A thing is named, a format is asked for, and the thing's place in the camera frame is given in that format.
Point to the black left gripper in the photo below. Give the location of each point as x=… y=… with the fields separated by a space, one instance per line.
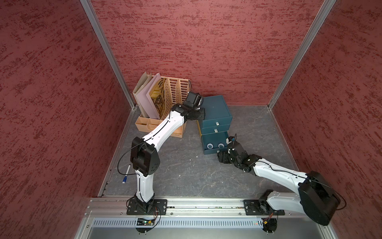
x=202 y=114

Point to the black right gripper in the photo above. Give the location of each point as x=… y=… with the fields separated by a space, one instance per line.
x=223 y=155

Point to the teal bottom drawer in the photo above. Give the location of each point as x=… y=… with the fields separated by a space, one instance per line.
x=215 y=139

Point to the teal drawer cabinet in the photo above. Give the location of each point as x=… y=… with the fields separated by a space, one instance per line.
x=218 y=117

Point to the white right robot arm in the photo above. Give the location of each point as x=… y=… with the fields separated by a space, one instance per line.
x=310 y=193

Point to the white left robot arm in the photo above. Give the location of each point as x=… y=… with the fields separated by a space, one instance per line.
x=144 y=151

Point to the beige plastic desk organizer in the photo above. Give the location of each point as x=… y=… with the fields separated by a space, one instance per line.
x=176 y=91

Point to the yellow patterned book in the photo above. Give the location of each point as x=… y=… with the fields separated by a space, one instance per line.
x=156 y=99

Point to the grey-beige folder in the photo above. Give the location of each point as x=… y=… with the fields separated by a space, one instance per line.
x=143 y=81

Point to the blue white marker pen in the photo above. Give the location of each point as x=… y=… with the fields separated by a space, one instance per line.
x=126 y=174

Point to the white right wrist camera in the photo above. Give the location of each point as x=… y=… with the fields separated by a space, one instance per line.
x=231 y=141

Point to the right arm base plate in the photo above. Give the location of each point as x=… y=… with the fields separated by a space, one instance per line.
x=260 y=208

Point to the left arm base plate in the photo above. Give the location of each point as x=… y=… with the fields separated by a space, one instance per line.
x=154 y=206

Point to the aluminium front rail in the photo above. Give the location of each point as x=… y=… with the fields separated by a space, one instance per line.
x=195 y=218

